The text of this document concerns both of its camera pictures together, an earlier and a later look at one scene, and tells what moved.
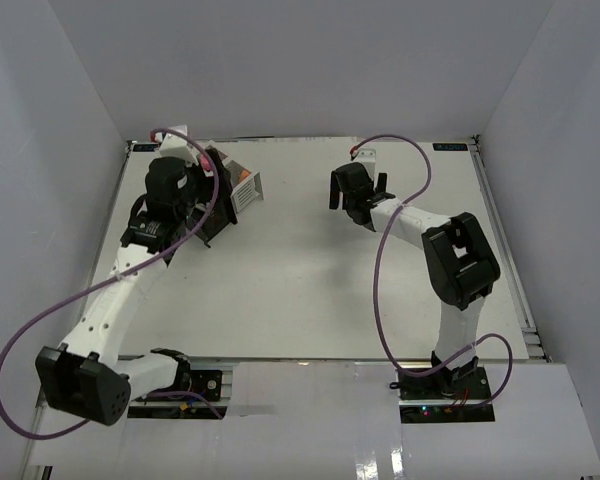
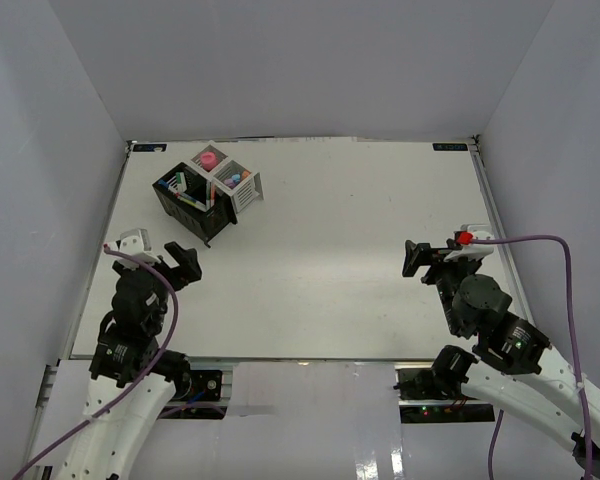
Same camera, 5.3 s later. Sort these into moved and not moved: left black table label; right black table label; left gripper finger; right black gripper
Moved: left gripper finger; right black gripper
Not moved: right black table label; left black table label
